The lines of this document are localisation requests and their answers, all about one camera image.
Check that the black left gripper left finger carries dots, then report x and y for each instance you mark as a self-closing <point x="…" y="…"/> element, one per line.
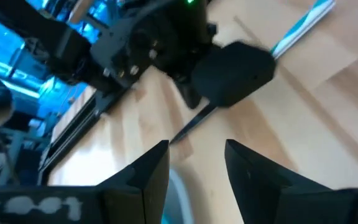
<point x="135" y="199"/>

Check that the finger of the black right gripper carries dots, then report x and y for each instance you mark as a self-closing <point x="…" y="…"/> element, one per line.
<point x="194" y="123"/>
<point x="191" y="96"/>

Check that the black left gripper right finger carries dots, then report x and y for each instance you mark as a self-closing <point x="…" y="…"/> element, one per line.
<point x="253" y="186"/>

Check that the grey plastic tray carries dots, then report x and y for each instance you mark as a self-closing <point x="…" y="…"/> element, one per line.
<point x="183" y="199"/>

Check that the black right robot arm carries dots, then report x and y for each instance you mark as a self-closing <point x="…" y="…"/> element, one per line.
<point x="42" y="34"/>

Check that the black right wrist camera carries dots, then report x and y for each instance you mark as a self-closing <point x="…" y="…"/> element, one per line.
<point x="232" y="74"/>

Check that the black aluminium table frame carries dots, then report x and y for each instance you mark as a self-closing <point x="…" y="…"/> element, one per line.
<point x="73" y="133"/>

